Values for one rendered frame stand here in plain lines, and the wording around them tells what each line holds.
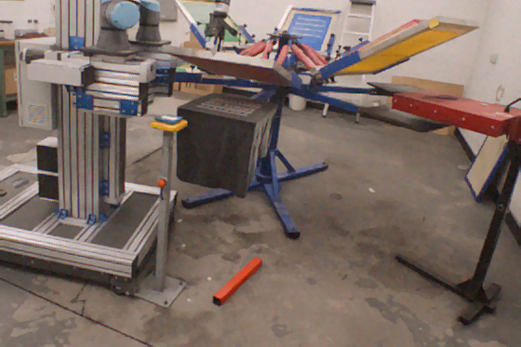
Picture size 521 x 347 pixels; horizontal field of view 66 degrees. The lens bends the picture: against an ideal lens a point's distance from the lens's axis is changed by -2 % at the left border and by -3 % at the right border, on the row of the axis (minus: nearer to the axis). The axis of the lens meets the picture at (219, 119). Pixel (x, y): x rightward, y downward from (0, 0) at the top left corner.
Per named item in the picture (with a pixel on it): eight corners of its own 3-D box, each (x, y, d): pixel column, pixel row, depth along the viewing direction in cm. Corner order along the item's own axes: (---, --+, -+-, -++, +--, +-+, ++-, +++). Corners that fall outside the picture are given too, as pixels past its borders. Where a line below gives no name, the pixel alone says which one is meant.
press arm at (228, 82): (123, 80, 312) (124, 73, 310) (124, 78, 317) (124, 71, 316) (278, 89, 331) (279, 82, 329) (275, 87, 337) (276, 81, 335)
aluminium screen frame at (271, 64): (273, 68, 186) (273, 60, 185) (161, 51, 205) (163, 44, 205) (299, 87, 260) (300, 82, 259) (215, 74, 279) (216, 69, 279)
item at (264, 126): (247, 197, 215) (256, 122, 204) (241, 195, 217) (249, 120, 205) (270, 168, 257) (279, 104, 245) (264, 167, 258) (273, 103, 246)
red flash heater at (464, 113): (531, 132, 216) (538, 111, 212) (503, 143, 188) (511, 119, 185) (425, 104, 261) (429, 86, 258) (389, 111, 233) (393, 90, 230)
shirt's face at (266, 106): (254, 123, 203) (254, 122, 202) (177, 108, 217) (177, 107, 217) (277, 104, 246) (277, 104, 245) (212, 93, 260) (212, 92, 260)
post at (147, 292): (167, 309, 203) (179, 130, 176) (130, 294, 210) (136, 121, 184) (187, 284, 223) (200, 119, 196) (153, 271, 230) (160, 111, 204)
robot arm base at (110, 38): (90, 47, 185) (90, 25, 182) (104, 45, 199) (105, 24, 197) (121, 51, 183) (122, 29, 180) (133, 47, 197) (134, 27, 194)
